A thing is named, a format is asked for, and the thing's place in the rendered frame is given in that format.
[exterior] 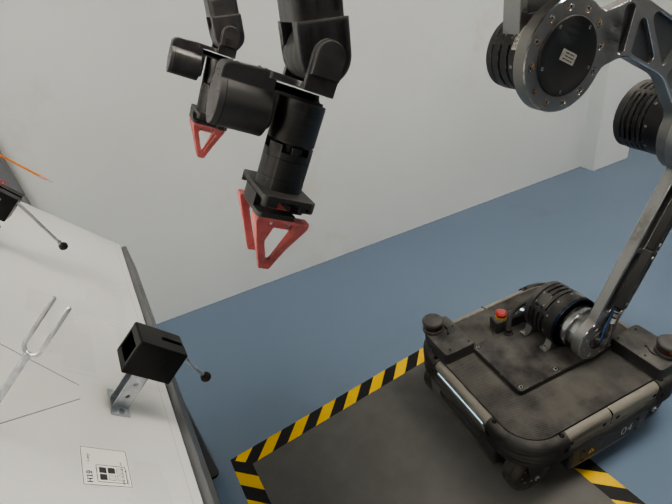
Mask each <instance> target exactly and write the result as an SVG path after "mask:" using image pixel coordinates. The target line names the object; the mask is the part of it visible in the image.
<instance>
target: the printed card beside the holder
mask: <svg viewBox="0 0 672 504"><path fill-rule="evenodd" d="M79 450H80V460H81V470H82V479H83V485H96V486H110V487H125V488H133V484H132V479H131V474H130V469H129V464H128V459H127V455H126V451H120V450H112V449H104V448H96V447H88V446H80V445H79Z"/></svg>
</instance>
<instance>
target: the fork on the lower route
mask: <svg viewBox="0 0 672 504"><path fill-rule="evenodd" d="M55 300H56V296H52V297H51V299H50V300H49V302H48V303H47V305H46V306H45V308H44V309H43V311H42V312H41V314H40V316H39V317H38V319H37V320H36V322H35V323H34V325H33V326H32V328H31V329H30V331H29V332H28V334H27V335H26V337H25V338H24V340H23V342H22V346H21V348H22V351H23V354H22V356H21V359H20V361H19V362H18V364H17V365H16V367H15V368H14V370H13V371H12V373H11V374H10V376H9V377H8V379H7V380H6V382H5V383H4V385H3V386H2V388H1V390H0V403H1V401H2V400H3V398H4V397H5V395H6V394H7V392H8V391H9V389H10V388H11V386H12V385H13V383H14V382H15V380H16V379H17V377H18V376H19V374H20V373H21V371H22V370H23V368H24V366H25V365H26V363H27V362H28V361H29V360H30V359H31V358H36V357H39V356H40V355H41V354H42V353H43V352H44V350H45V349H46V347H47V346H48V344H49V343H50V341H51V340H52V338H53V337H54V335H55V334H56V332H57V331H58V329H59V328H60V326H61V325H62V323H63V322H64V320H65V319H66V317H67V316H68V314H69V312H70V311H71V309H72V308H71V306H68V307H67V308H66V310H65V311H64V313H63V314H62V316H61V317H60V319H59V320H58V322H57V323H56V325H55V326H54V328H53V329H52V331H51V332H50V334H49V335H48V337H47V338H46V340H45V341H44V343H43V345H42V346H41V348H40V349H39V351H38V352H37V353H32V352H30V351H28V349H27V343H28V341H29V340H30V338H31V337H32V335H33V334H34V332H35V331H36V329H37V328H38V326H39V325H40V323H41V322H42V320H43V319H44V317H45V316H46V314H47V312H48V311H49V309H50V308H51V306H52V305H53V303H54V302H55Z"/></svg>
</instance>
